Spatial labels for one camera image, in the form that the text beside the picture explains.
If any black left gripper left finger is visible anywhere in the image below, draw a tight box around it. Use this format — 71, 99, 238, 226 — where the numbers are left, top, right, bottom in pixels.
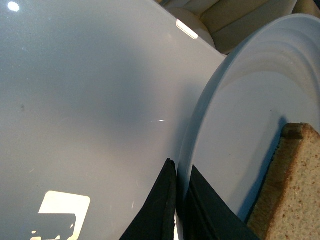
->
121, 158, 177, 240

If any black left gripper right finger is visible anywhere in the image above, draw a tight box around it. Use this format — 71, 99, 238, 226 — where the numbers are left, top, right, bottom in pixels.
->
183, 166, 259, 240

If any brown bread slice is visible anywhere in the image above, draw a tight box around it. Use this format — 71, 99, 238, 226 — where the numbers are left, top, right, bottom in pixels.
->
247, 123, 320, 240

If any light blue round plate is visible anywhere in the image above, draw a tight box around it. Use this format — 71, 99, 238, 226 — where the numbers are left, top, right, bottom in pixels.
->
177, 14, 320, 239

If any beige upholstered chair right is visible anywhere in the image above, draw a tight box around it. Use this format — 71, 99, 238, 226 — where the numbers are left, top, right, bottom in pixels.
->
199, 0, 300, 56

